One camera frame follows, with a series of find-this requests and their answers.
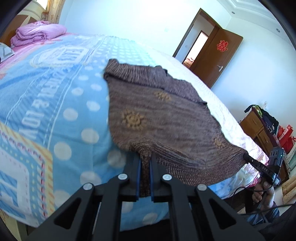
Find brown knitted sweater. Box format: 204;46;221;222
103;59;245;197

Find dark clothes on cabinet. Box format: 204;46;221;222
244;104;279;135

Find person's right hand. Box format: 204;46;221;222
251;178;275;210

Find red gift bags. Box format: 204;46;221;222
277;125;295;154

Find wooden cabinet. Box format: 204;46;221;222
239;111;290;183

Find blue and pink bed sheet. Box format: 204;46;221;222
1;34;268;227

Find brown wooden door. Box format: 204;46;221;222
189;25;244;89

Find red paper door decoration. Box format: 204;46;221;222
217;40;229;52

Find patterned white pillow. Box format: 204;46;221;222
0;42;15;63

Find folded pink quilt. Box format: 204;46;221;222
11;21;67;47

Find beige patterned curtain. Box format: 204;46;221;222
42;0;65;24

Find cream wooden headboard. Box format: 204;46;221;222
1;1;47;47

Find black cable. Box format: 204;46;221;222
229;185;296;216

